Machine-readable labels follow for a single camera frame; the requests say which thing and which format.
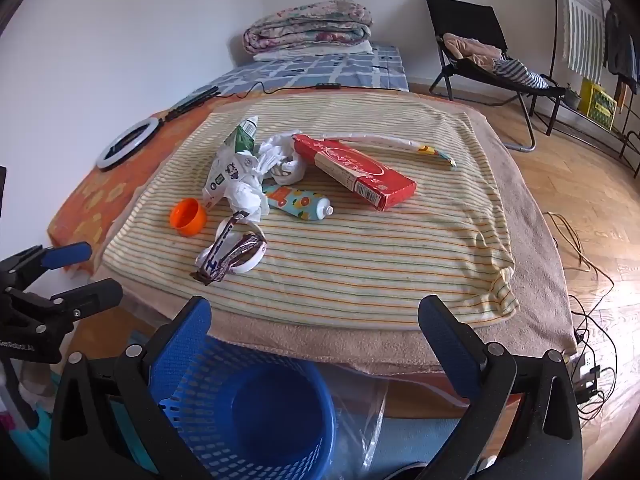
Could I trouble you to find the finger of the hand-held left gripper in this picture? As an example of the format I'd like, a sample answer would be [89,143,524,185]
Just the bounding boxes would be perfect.
[49,279,124,319]
[0,241,94,289]

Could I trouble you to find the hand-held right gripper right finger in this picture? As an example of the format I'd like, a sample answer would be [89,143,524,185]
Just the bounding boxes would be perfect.
[417,295,585,480]

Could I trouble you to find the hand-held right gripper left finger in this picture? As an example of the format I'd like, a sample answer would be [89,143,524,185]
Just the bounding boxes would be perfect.
[49,296,213,480]

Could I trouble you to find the white round lid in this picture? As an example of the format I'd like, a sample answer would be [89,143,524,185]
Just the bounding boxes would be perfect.
[215,217,268,275]

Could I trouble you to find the blue plastic basket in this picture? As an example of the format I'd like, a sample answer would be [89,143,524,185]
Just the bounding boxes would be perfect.
[150,335,337,480]

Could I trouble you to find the brown snack wrapper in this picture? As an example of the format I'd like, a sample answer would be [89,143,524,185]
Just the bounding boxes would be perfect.
[190,232,268,286]

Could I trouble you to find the white purple wrapper strip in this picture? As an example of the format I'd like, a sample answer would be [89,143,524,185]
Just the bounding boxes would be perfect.
[196,211,251,273]

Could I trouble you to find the printed white wrapper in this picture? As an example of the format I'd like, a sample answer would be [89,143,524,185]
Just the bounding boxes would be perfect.
[201,150,266,208]

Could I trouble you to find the orange print cream tube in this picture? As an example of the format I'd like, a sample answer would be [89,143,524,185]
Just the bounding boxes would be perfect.
[262,185,334,222]

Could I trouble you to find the red cardboard box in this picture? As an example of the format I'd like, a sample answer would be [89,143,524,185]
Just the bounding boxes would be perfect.
[292,134,417,212]

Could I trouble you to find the white plastic bag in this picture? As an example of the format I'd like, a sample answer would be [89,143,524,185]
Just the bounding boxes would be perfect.
[257,132,306,186]

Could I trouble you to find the green white drink carton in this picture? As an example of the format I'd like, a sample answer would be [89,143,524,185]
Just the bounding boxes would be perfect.
[216,115,259,171]

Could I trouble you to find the long white colourful packet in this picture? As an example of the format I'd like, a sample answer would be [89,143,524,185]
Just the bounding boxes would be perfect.
[320,131,458,171]

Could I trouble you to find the orange patterned blanket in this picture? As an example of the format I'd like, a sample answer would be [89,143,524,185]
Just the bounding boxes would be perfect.
[47,95,236,276]

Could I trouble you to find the clear plastic bag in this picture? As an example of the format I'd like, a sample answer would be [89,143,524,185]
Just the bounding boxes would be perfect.
[320,360,481,480]

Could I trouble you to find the beige blanket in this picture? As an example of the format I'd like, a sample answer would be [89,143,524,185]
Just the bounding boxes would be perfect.
[92,91,578,376]

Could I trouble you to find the teal cloth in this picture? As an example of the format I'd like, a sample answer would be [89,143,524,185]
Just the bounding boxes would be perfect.
[15,405,61,480]

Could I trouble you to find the yellow striped blanket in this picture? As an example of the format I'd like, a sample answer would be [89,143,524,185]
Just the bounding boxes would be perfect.
[102,94,521,333]

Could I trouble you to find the power strip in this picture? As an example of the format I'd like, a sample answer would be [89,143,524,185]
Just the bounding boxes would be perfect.
[575,352,601,403]

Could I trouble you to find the black tripod stand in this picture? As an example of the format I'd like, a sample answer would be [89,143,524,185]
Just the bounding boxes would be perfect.
[164,86,221,122]

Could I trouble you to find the dark striped cloth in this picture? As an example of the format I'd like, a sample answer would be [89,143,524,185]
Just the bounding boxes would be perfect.
[492,58,551,92]

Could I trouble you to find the yellow plastic crate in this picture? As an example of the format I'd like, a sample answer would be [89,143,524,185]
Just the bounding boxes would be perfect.
[580,80,618,131]

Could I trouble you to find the beige cloth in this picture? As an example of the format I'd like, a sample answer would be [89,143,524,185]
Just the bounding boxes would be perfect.
[442,32,503,71]

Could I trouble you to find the blue plaid bedsheet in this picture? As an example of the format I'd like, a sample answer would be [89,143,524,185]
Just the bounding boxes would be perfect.
[197,42,410,98]

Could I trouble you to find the black clothes rack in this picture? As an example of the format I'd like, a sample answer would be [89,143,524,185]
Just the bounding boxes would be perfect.
[547,0,640,178]

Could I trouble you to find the black folding chair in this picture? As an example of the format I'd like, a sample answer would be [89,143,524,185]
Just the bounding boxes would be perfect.
[424,0,567,152]

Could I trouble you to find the folded floral quilt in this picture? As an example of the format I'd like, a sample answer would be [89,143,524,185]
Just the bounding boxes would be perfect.
[243,1,373,54]

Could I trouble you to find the hanging dark clothes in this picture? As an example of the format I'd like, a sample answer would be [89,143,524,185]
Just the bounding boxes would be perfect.
[602,5,640,93]

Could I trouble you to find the hanging green striped towel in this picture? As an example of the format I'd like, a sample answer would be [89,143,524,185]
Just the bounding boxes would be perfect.
[560,0,608,83]

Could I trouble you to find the white ring light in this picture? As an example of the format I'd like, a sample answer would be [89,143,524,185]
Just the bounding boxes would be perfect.
[96,117,162,171]

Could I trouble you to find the black floor cables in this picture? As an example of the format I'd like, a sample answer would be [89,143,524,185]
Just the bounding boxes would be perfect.
[567,280,621,416]

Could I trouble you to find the beige floor cable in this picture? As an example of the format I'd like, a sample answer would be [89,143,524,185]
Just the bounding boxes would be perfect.
[545,210,616,286]

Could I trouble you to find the black ring light cable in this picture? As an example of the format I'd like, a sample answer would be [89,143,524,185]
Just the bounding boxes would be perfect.
[217,62,396,97]

